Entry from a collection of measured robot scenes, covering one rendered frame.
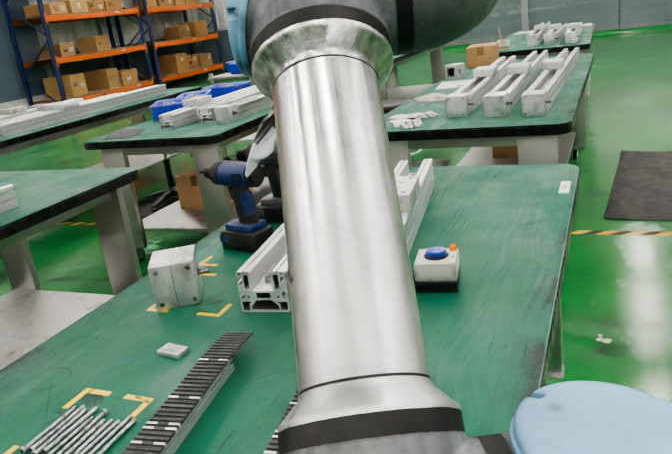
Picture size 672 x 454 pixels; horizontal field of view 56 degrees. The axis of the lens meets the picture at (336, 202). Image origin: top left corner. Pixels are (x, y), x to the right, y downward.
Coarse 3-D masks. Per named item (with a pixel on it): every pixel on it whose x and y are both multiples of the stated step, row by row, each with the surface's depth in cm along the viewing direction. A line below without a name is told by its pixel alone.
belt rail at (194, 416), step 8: (224, 368) 100; (232, 368) 103; (224, 376) 100; (216, 384) 99; (208, 392) 95; (216, 392) 97; (200, 400) 93; (208, 400) 95; (200, 408) 92; (192, 416) 91; (200, 416) 92; (184, 424) 88; (192, 424) 90; (176, 432) 86; (184, 432) 88; (176, 440) 86; (168, 448) 85; (176, 448) 86
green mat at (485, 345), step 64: (448, 192) 182; (512, 192) 174; (512, 256) 133; (128, 320) 127; (192, 320) 123; (256, 320) 120; (448, 320) 110; (512, 320) 108; (0, 384) 109; (64, 384) 106; (128, 384) 104; (256, 384) 99; (448, 384) 92; (512, 384) 90; (0, 448) 91; (192, 448) 86; (256, 448) 84
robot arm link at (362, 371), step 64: (256, 0) 49; (320, 0) 47; (384, 0) 50; (256, 64) 50; (320, 64) 47; (384, 64) 51; (320, 128) 44; (384, 128) 47; (320, 192) 43; (384, 192) 44; (320, 256) 41; (384, 256) 41; (320, 320) 39; (384, 320) 39; (320, 384) 38; (384, 384) 37; (320, 448) 35; (384, 448) 34; (448, 448) 35
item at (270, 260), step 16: (272, 240) 136; (256, 256) 128; (272, 256) 133; (240, 272) 122; (256, 272) 125; (272, 272) 120; (240, 288) 123; (256, 288) 123; (272, 288) 122; (288, 288) 121; (256, 304) 125; (272, 304) 125; (288, 304) 121
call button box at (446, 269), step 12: (420, 252) 126; (456, 252) 124; (420, 264) 120; (432, 264) 120; (444, 264) 119; (456, 264) 120; (420, 276) 121; (432, 276) 120; (444, 276) 120; (456, 276) 120; (420, 288) 122; (432, 288) 121; (444, 288) 121; (456, 288) 120
